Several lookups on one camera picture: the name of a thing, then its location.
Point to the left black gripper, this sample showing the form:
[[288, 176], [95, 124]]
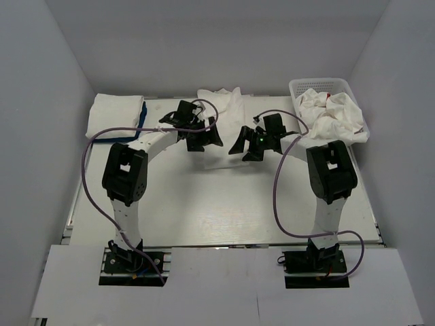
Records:
[[207, 137]]

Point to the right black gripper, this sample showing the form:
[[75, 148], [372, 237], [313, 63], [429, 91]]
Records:
[[254, 154]]

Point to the white robot print t shirt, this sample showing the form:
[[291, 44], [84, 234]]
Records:
[[231, 109]]

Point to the white red print t shirt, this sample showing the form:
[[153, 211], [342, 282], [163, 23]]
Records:
[[332, 117]]

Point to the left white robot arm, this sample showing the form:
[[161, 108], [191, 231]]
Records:
[[125, 174]]

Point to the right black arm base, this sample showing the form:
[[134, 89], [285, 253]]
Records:
[[301, 271]]

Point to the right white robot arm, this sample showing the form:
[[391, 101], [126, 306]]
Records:
[[332, 176]]

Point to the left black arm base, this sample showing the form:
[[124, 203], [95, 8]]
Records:
[[115, 273]]

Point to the white plastic basket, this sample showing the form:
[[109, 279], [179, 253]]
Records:
[[327, 84]]

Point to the folded white t shirt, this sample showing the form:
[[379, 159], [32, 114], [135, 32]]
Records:
[[110, 111]]

